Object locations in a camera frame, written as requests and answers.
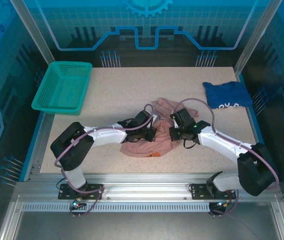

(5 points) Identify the small LED connector board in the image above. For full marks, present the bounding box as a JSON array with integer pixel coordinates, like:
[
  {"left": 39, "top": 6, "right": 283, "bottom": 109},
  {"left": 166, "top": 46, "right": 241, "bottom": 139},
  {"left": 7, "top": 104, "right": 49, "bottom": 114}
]
[
  {"left": 69, "top": 198, "right": 87, "bottom": 210},
  {"left": 210, "top": 199, "right": 234, "bottom": 210}
]

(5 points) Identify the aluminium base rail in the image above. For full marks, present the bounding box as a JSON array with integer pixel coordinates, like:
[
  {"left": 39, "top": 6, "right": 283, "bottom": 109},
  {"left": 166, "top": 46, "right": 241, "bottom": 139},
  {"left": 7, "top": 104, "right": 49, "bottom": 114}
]
[{"left": 14, "top": 172, "right": 282, "bottom": 202}]

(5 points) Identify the aluminium frame post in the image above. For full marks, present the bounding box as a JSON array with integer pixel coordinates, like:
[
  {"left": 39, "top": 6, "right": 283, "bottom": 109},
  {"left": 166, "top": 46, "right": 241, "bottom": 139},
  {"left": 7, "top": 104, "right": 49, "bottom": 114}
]
[
  {"left": 9, "top": 0, "right": 55, "bottom": 66},
  {"left": 233, "top": 0, "right": 284, "bottom": 76}
]

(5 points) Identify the slotted cable duct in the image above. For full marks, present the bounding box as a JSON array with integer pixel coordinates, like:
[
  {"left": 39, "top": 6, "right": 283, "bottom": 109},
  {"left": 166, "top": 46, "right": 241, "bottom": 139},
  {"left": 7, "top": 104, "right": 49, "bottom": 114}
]
[{"left": 21, "top": 202, "right": 211, "bottom": 213}]

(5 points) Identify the blue t-shirt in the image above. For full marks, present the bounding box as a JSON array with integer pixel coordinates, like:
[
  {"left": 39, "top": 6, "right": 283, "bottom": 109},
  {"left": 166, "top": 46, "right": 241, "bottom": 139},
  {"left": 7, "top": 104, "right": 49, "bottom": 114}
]
[{"left": 202, "top": 81, "right": 254, "bottom": 110}]

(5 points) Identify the pink t-shirt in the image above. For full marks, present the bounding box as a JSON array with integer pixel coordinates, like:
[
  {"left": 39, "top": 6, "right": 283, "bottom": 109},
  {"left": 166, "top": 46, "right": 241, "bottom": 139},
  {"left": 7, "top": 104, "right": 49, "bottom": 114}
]
[{"left": 120, "top": 97, "right": 199, "bottom": 159}]

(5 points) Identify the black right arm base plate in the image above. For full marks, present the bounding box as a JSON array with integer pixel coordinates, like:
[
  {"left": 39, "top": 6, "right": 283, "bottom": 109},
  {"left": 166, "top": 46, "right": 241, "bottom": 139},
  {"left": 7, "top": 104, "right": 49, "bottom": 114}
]
[{"left": 190, "top": 183, "right": 237, "bottom": 200}]

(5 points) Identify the green plastic basket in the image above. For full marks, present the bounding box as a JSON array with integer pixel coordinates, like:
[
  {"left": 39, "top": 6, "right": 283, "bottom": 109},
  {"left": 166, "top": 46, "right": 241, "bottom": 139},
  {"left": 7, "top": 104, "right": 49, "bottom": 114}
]
[{"left": 31, "top": 61, "right": 93, "bottom": 116}]

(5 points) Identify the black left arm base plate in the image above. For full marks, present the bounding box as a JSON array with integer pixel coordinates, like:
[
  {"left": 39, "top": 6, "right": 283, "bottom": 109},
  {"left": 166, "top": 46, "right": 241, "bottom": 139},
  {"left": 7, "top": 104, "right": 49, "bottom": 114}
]
[{"left": 58, "top": 183, "right": 104, "bottom": 200}]

